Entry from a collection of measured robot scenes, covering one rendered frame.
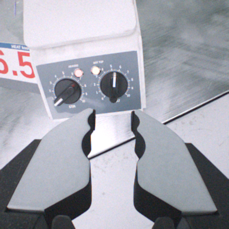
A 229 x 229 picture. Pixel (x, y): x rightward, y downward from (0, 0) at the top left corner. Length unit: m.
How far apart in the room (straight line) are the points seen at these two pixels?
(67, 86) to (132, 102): 0.08
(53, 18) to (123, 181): 0.23
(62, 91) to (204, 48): 0.21
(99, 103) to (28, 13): 0.13
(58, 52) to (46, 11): 0.05
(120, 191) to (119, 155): 0.05
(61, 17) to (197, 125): 0.22
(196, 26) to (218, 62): 0.06
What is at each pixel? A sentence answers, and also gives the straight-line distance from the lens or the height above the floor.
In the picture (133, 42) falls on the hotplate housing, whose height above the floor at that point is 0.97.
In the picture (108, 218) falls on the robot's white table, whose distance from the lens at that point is 0.29.
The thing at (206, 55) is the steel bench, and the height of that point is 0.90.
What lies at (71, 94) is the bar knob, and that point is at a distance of 0.20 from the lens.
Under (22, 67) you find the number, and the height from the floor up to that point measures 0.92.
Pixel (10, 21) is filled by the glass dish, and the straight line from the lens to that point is 0.35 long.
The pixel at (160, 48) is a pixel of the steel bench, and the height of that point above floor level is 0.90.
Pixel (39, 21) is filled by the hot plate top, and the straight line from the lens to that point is 0.21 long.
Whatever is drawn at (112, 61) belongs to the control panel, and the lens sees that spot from 0.20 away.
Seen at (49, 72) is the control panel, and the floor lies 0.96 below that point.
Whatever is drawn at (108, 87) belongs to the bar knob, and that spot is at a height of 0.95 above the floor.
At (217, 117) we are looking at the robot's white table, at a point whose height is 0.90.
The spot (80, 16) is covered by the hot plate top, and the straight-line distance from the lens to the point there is 0.20.
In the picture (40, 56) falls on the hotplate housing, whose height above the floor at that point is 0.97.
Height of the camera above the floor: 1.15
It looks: 86 degrees down
